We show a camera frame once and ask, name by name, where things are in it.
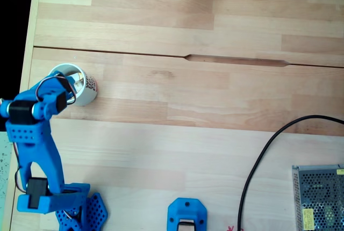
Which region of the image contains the white printed mug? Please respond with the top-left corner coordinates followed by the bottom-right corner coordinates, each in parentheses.
top-left (49, 63), bottom-right (98, 107)

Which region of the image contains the wooden camera pole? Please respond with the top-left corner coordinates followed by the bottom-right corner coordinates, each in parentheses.
top-left (178, 219), bottom-right (196, 231)

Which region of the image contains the black power cable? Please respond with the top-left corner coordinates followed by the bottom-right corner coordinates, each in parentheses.
top-left (237, 114), bottom-right (344, 231)

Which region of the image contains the pale wooden base board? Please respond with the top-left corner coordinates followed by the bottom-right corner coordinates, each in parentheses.
top-left (40, 118), bottom-right (344, 231)

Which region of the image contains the blue pole base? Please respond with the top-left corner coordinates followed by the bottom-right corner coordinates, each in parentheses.
top-left (167, 197), bottom-right (209, 231)

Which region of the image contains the metal mesh power supply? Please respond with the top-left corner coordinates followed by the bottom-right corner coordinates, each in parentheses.
top-left (292, 163), bottom-right (344, 231)

